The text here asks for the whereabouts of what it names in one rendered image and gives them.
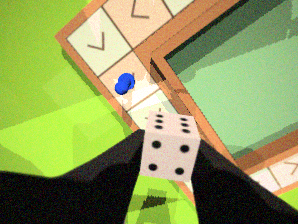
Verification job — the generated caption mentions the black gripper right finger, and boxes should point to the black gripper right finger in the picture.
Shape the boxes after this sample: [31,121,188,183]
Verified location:
[190,138,298,224]

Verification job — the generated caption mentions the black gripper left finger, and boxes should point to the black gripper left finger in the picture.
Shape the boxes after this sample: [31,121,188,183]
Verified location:
[0,129,145,224]

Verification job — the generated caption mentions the white die with black pips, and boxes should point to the white die with black pips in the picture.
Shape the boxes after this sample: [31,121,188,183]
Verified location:
[140,110,201,182]

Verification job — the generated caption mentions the blue pawn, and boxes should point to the blue pawn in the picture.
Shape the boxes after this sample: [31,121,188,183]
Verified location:
[115,73,135,95]

